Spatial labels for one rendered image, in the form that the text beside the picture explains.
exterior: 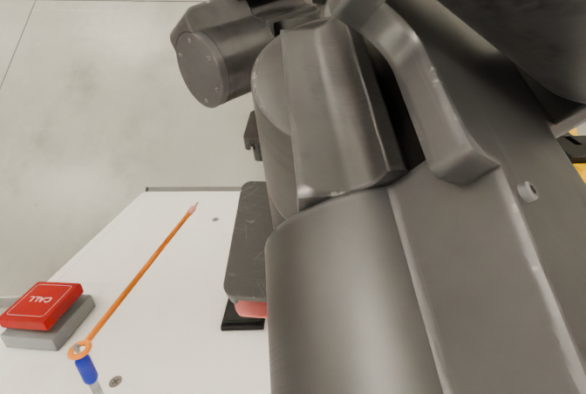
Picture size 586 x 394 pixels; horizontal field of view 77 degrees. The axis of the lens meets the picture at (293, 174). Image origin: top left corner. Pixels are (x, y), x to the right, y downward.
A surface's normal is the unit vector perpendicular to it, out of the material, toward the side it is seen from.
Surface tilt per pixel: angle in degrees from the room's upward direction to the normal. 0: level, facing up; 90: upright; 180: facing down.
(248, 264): 20
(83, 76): 0
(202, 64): 59
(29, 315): 48
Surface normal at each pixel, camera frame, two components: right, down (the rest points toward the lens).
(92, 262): -0.08, -0.90
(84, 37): -0.17, -0.28
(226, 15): 0.58, -0.12
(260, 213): -0.03, -0.58
